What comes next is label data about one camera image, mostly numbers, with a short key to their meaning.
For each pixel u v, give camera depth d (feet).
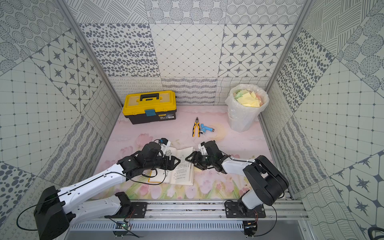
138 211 2.41
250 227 2.39
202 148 2.75
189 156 2.72
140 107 3.20
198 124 3.54
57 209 1.30
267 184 1.46
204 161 2.50
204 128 3.41
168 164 2.22
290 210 2.46
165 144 2.35
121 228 2.33
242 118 2.89
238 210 2.28
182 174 2.66
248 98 2.86
